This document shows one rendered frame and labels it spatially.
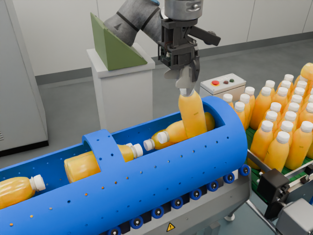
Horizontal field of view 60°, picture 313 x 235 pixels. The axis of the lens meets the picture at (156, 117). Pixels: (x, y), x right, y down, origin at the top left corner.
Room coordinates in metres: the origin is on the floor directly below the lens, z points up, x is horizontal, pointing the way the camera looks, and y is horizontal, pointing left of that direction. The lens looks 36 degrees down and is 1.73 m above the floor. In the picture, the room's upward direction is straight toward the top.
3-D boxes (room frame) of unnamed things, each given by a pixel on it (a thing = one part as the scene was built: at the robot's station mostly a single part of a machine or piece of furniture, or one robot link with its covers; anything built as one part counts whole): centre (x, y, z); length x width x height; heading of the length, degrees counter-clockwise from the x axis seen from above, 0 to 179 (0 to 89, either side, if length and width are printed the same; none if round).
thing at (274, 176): (0.64, -0.41, 0.95); 0.10 x 0.07 x 0.10; 29
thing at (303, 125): (0.80, -0.56, 1.10); 0.04 x 0.04 x 0.02
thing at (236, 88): (1.15, -0.32, 1.05); 0.20 x 0.10 x 0.10; 119
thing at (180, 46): (0.66, -0.06, 1.48); 0.09 x 0.08 x 0.12; 119
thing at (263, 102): (1.06, -0.50, 1.00); 0.07 x 0.07 x 0.19
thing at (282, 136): (0.74, -0.45, 1.10); 0.04 x 0.04 x 0.02
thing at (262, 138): (0.80, -0.42, 1.00); 0.07 x 0.07 x 0.19
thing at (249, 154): (0.84, -0.35, 0.96); 0.40 x 0.01 x 0.03; 29
